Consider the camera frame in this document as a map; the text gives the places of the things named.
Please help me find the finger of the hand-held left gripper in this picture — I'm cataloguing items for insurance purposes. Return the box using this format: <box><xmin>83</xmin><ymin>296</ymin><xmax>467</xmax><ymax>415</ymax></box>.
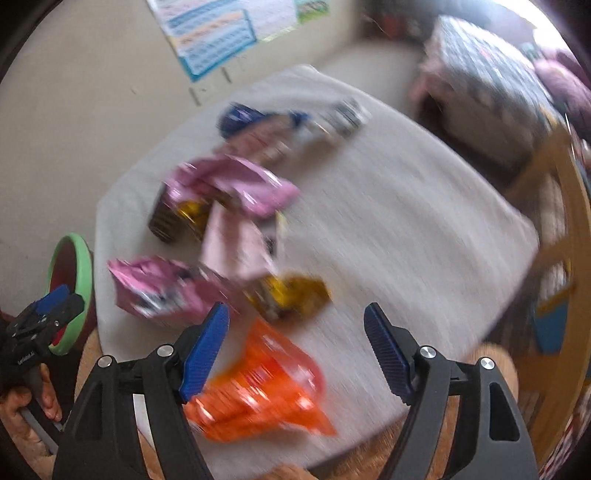
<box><xmin>33</xmin><ymin>285</ymin><xmax>71</xmax><ymax>318</ymax></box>
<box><xmin>51</xmin><ymin>293</ymin><xmax>86</xmax><ymax>334</ymax></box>

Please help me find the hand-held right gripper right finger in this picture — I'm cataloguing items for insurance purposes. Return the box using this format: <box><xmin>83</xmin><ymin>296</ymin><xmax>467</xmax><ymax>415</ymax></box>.
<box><xmin>364</xmin><ymin>302</ymin><xmax>540</xmax><ymax>480</ymax></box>

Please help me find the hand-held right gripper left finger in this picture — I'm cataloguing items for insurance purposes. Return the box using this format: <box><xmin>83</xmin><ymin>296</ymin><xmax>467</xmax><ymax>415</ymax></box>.
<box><xmin>52</xmin><ymin>302</ymin><xmax>230</xmax><ymax>480</ymax></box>

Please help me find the red bucket with green rim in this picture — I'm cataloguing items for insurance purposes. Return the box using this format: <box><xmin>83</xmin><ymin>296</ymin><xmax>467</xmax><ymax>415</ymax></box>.
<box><xmin>47</xmin><ymin>234</ymin><xmax>98</xmax><ymax>356</ymax></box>

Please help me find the orange snack wrapper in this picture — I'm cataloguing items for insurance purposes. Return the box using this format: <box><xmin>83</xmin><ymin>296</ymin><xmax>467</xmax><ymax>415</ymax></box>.
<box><xmin>185</xmin><ymin>318</ymin><xmax>337</xmax><ymax>443</ymax></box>

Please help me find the pink snack wrapper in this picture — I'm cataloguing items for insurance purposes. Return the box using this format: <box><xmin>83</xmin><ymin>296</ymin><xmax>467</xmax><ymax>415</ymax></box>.
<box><xmin>107</xmin><ymin>257</ymin><xmax>232</xmax><ymax>328</ymax></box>

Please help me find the yellow wrapper with dark stripes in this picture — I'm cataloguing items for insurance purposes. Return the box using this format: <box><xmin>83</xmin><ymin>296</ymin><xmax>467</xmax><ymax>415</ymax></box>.
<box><xmin>148</xmin><ymin>185</ymin><xmax>218</xmax><ymax>243</ymax></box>

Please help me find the pink wrapper with silver lining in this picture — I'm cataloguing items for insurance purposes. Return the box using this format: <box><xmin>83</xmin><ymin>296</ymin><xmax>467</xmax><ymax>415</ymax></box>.
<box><xmin>164</xmin><ymin>154</ymin><xmax>301</xmax><ymax>220</ymax></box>

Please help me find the person's left hand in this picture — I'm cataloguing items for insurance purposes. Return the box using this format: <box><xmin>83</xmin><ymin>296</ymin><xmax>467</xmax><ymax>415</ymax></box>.
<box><xmin>0</xmin><ymin>364</ymin><xmax>64</xmax><ymax>460</ymax></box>

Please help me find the plain yellow snack wrapper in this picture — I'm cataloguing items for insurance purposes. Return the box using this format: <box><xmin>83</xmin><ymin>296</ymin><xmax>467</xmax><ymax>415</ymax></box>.
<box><xmin>245</xmin><ymin>272</ymin><xmax>333</xmax><ymax>321</ymax></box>

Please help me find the pale pink paper wrapper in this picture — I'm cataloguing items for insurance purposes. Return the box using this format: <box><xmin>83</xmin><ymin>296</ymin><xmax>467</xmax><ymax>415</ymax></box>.
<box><xmin>201</xmin><ymin>205</ymin><xmax>278</xmax><ymax>282</ymax></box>

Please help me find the white cloth-covered table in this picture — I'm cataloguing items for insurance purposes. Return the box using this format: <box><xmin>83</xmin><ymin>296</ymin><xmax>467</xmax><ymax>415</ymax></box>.
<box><xmin>95</xmin><ymin>65</ymin><xmax>541</xmax><ymax>472</ymax></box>

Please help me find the blue plastic object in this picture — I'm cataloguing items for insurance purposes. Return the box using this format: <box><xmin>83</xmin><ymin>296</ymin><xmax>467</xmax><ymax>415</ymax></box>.
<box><xmin>536</xmin><ymin>295</ymin><xmax>570</xmax><ymax>355</ymax></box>

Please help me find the pink and white wrapper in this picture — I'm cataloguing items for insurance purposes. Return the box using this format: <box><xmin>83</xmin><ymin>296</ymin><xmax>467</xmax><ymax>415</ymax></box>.
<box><xmin>215</xmin><ymin>124</ymin><xmax>296</xmax><ymax>162</ymax></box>

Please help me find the dark blue snack wrapper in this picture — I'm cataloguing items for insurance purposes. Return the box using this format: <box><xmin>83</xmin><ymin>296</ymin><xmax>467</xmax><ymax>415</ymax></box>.
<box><xmin>218</xmin><ymin>102</ymin><xmax>308</xmax><ymax>139</ymax></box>

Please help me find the yellow wooden chair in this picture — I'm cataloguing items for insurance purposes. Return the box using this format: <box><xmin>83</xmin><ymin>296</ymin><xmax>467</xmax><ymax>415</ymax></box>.
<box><xmin>503</xmin><ymin>124</ymin><xmax>591</xmax><ymax>462</ymax></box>

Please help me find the crumpled silver wrapper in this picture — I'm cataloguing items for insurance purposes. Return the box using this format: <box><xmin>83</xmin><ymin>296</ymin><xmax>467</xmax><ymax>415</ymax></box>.
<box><xmin>300</xmin><ymin>99</ymin><xmax>370</xmax><ymax>144</ymax></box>

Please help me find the bed with pink bedding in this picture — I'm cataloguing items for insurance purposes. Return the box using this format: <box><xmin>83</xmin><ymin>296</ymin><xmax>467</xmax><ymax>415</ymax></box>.
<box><xmin>418</xmin><ymin>16</ymin><xmax>568</xmax><ymax>171</ymax></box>

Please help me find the pink blanket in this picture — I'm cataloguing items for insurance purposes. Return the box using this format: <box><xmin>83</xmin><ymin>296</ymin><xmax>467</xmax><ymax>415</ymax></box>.
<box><xmin>531</xmin><ymin>46</ymin><xmax>588</xmax><ymax>121</ymax></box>

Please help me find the blue chart wall poster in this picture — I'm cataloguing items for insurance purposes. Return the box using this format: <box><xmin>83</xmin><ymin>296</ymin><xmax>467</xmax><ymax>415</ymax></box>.
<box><xmin>167</xmin><ymin>8</ymin><xmax>257</xmax><ymax>84</ymax></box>

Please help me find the white chart wall poster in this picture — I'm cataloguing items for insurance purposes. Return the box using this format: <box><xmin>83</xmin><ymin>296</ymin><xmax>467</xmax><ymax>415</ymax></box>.
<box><xmin>249</xmin><ymin>0</ymin><xmax>298</xmax><ymax>43</ymax></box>

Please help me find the green chart wall poster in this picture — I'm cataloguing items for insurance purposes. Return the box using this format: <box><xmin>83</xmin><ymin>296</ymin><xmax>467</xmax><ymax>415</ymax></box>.
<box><xmin>295</xmin><ymin>0</ymin><xmax>334</xmax><ymax>25</ymax></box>

